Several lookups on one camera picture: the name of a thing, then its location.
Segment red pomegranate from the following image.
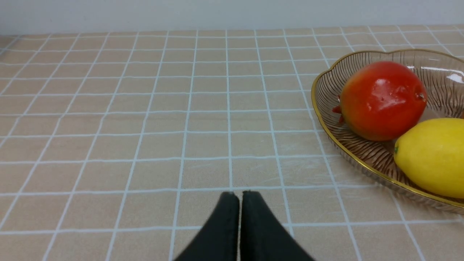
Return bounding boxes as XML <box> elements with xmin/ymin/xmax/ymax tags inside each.
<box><xmin>332</xmin><ymin>61</ymin><xmax>428</xmax><ymax>142</ymax></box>

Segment yellow lemon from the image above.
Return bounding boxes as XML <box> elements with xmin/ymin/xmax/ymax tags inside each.
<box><xmin>393</xmin><ymin>118</ymin><xmax>464</xmax><ymax>199</ymax></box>

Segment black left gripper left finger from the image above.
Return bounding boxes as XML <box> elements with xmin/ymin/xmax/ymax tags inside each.
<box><xmin>175</xmin><ymin>191</ymin><xmax>239</xmax><ymax>261</ymax></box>

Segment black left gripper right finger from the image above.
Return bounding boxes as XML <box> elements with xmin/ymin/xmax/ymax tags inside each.
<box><xmin>240</xmin><ymin>191</ymin><xmax>314</xmax><ymax>261</ymax></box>

